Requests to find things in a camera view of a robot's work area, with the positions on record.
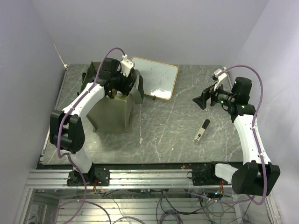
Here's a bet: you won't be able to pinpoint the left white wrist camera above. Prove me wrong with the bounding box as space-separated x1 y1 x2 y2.
121 54 135 77

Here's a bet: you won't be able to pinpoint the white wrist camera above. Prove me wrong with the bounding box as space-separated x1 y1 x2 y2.
121 54 135 77
212 68 228 91

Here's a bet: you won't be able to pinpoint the small whiteboard wooden frame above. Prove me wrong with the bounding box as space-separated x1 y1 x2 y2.
132 57 179 100

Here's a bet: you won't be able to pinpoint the purple cable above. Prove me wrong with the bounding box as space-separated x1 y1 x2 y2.
216 64 268 206
51 47 126 224

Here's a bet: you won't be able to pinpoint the yellow pump lotion bottle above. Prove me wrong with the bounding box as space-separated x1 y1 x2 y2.
114 91 127 100

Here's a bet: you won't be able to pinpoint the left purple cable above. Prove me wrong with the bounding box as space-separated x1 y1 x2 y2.
51 47 126 224

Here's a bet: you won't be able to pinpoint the black beige slim tube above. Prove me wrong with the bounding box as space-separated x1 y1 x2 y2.
193 119 210 143

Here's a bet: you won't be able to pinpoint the loose cables under frame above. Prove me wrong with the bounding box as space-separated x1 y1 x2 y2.
77 185 255 224

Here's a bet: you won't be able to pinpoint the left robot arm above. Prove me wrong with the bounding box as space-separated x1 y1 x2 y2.
49 55 144 185

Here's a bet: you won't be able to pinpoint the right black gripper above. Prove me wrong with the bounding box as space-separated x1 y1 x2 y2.
193 79 235 109

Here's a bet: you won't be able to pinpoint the aluminium rail frame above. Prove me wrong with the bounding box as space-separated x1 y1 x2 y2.
14 162 281 224

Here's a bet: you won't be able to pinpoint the green canvas bag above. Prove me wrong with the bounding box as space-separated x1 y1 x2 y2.
86 58 144 133

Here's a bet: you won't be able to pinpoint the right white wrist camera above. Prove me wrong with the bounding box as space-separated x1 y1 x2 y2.
212 68 228 91

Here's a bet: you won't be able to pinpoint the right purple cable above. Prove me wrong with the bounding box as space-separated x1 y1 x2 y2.
216 64 268 206

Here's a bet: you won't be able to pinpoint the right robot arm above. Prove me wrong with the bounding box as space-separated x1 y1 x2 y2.
193 74 280 196

